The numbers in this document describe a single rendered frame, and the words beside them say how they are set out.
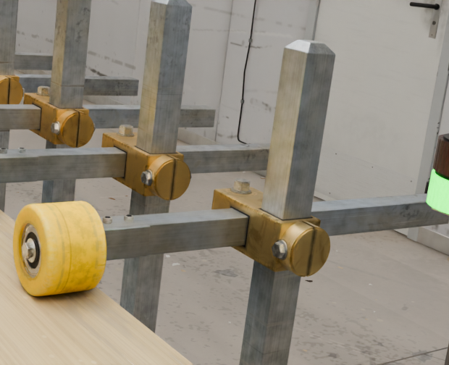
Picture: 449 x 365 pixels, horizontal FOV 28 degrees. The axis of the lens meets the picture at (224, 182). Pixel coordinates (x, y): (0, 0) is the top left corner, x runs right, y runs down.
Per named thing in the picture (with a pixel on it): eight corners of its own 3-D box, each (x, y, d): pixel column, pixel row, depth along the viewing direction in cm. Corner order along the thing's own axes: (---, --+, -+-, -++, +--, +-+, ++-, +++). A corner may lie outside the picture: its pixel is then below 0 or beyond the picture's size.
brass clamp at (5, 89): (-5, 93, 157) (-4, 64, 156) (25, 109, 146) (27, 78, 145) (-41, 92, 153) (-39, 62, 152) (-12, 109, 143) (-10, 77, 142)
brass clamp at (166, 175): (137, 169, 118) (140, 131, 117) (192, 199, 108) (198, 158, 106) (94, 171, 114) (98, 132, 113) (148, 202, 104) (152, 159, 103)
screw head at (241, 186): (243, 187, 96) (245, 177, 96) (255, 193, 94) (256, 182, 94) (227, 189, 95) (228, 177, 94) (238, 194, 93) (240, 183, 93)
